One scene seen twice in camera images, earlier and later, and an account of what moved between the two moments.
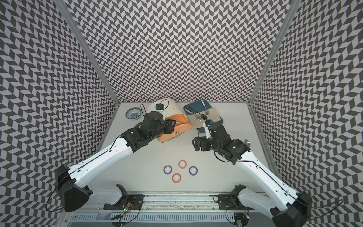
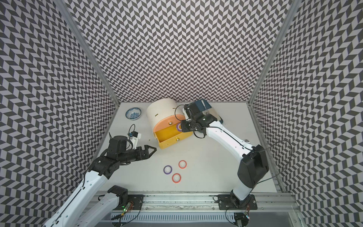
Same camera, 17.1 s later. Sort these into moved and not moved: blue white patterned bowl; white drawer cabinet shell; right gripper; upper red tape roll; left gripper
Moved: right gripper; left gripper
Not moved: blue white patterned bowl; upper red tape roll; white drawer cabinet shell
